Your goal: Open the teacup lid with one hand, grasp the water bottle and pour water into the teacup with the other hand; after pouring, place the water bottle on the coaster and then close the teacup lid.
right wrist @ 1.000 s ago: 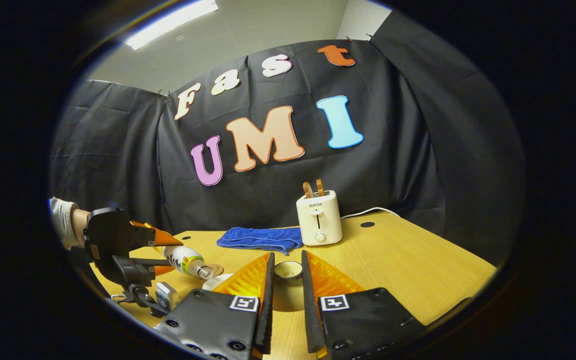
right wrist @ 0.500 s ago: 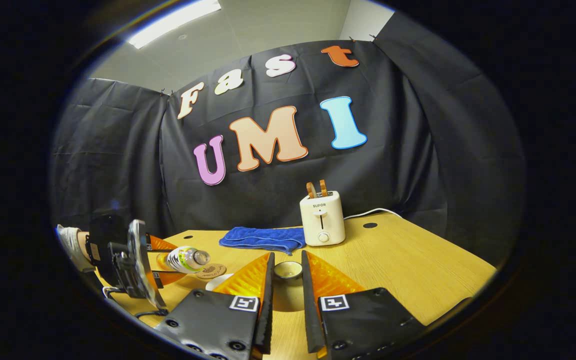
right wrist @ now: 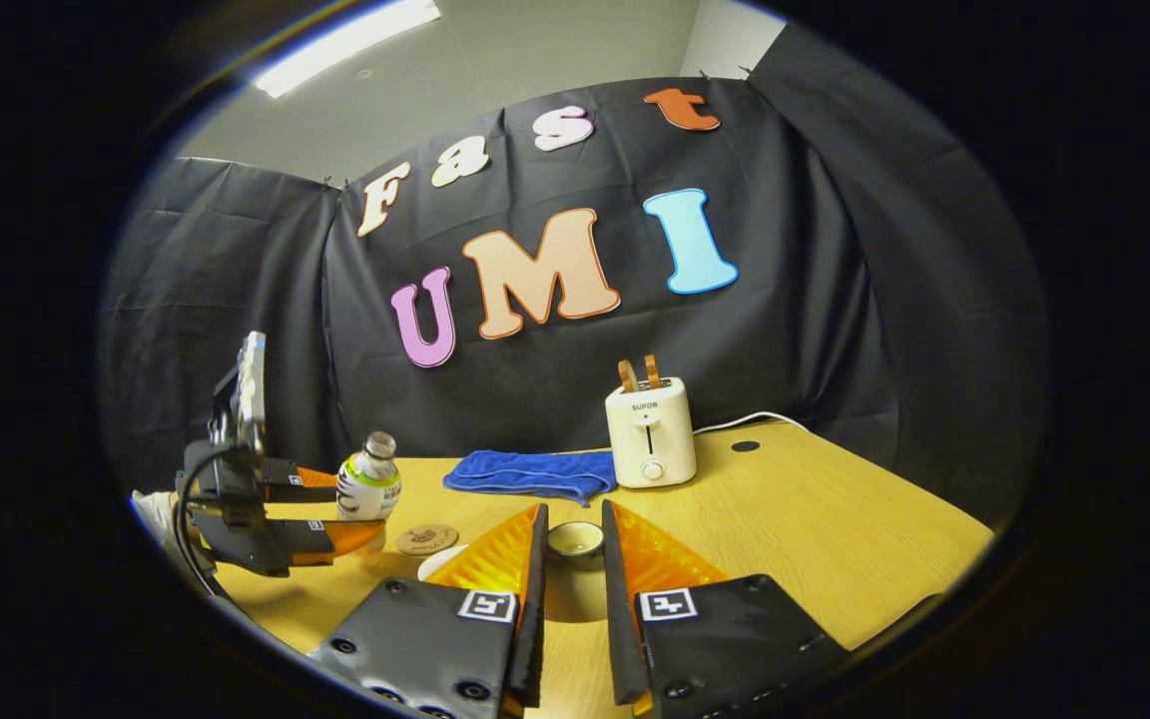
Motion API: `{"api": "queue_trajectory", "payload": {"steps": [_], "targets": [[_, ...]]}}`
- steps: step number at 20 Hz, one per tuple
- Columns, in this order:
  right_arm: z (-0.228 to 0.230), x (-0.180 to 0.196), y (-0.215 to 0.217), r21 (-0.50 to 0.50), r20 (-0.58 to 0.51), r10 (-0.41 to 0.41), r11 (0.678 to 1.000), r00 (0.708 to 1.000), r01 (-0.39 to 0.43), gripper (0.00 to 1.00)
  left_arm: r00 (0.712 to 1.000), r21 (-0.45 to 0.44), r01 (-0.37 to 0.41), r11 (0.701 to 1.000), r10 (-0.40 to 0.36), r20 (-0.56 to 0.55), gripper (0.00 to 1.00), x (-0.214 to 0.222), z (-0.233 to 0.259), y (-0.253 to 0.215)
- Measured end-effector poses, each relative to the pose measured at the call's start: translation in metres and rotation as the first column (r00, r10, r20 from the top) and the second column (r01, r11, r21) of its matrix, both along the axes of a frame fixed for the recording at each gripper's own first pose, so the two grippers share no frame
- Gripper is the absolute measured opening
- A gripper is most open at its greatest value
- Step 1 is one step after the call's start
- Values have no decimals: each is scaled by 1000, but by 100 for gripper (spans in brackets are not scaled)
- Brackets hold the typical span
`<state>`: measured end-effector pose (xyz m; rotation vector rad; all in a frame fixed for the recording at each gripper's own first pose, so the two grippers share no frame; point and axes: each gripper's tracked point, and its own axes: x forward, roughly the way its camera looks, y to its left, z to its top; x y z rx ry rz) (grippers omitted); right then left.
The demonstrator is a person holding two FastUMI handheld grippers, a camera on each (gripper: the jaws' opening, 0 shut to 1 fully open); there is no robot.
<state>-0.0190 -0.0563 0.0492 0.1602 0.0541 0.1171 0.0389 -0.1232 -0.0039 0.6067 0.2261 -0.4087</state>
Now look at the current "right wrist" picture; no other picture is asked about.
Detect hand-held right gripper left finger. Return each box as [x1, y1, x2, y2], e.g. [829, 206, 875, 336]
[307, 502, 549, 719]

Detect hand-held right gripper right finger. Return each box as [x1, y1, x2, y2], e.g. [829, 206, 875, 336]
[602, 499, 851, 719]

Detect cream teacup lid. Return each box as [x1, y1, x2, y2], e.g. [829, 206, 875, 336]
[541, 520, 608, 626]

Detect white label water bottle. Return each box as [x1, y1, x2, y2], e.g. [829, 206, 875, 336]
[336, 431, 402, 523]

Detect cream ceramic teacup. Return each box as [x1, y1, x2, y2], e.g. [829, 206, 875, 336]
[417, 543, 473, 583]

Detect round wooden coaster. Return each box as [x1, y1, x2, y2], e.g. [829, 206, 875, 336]
[395, 524, 460, 557]

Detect blue folded towel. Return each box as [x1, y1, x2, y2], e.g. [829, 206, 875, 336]
[443, 449, 618, 507]

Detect white toaster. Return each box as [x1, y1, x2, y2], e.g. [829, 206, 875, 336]
[605, 376, 698, 489]

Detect white power cable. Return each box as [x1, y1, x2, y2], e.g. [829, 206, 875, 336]
[692, 410, 811, 436]

